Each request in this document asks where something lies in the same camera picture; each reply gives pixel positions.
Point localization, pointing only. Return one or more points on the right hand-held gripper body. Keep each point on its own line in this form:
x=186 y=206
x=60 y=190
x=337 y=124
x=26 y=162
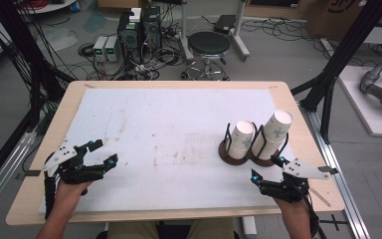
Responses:
x=291 y=189

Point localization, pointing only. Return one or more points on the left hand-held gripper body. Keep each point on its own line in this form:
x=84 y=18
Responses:
x=69 y=174

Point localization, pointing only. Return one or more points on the short stack of paper cups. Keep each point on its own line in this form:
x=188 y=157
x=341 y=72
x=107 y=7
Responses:
x=236 y=153

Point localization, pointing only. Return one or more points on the single white paper cup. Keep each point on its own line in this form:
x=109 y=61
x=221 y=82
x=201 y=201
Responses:
x=243 y=132

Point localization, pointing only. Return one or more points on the person's left hand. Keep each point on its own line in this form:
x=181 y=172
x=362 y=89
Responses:
x=71 y=194

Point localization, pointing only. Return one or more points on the person's right hand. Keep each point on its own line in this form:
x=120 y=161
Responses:
x=295 y=210

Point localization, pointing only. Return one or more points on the thin wooden stick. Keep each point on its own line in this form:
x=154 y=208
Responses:
x=320 y=196

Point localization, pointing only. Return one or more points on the white paper cup right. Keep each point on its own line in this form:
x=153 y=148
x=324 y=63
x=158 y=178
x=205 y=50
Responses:
x=273 y=132

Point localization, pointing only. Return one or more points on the black tape piece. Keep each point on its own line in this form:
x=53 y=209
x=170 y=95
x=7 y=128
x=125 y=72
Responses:
x=30 y=173
x=331 y=170

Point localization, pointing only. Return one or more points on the white table leg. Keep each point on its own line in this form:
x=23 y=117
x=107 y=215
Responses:
x=249 y=226

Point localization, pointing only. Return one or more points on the person's khaki trousers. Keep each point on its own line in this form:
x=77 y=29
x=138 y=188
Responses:
x=129 y=230

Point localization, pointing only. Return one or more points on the white foam mat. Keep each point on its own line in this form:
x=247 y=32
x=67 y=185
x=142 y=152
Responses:
x=179 y=116

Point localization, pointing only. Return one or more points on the white power strip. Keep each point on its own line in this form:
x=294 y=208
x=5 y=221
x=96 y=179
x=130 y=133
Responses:
x=146 y=68

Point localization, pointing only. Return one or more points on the grey bench power supply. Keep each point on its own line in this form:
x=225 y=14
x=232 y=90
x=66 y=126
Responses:
x=112 y=48
x=99 y=48

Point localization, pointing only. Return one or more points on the white platform board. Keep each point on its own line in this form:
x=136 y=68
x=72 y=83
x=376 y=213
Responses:
x=361 y=103

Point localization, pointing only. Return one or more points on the black computer tower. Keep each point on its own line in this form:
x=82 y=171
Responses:
x=127 y=36
x=152 y=31

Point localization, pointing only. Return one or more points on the black round stool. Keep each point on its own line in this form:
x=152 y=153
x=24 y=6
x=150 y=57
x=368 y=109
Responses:
x=209 y=43

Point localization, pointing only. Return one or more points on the small white box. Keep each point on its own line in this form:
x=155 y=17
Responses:
x=135 y=15

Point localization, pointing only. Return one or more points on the white round table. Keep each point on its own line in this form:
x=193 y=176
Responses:
x=49 y=6

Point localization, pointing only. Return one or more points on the black flat device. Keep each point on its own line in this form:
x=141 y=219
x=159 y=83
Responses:
x=225 y=22

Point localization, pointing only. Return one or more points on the cardboard box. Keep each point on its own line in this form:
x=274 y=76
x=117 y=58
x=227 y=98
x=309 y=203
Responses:
x=331 y=20

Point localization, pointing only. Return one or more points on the aluminium rail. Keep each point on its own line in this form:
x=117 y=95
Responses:
x=341 y=186
x=3 y=179

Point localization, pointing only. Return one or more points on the black aluminium frame post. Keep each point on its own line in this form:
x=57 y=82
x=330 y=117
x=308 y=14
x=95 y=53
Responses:
x=344 y=49

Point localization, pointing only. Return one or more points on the white metal stand frame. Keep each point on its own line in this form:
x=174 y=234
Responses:
x=238 y=38

